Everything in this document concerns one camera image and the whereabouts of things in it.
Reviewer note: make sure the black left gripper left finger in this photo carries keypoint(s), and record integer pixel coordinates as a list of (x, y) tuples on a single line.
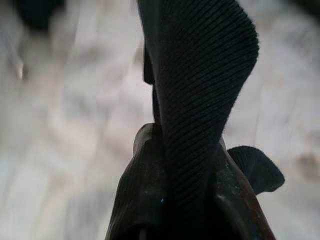
[(140, 200)]

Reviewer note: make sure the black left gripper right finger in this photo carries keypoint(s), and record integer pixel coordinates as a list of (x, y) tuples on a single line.
[(237, 212)]

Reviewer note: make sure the black knit garment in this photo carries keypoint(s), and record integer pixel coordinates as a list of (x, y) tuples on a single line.
[(200, 75)]

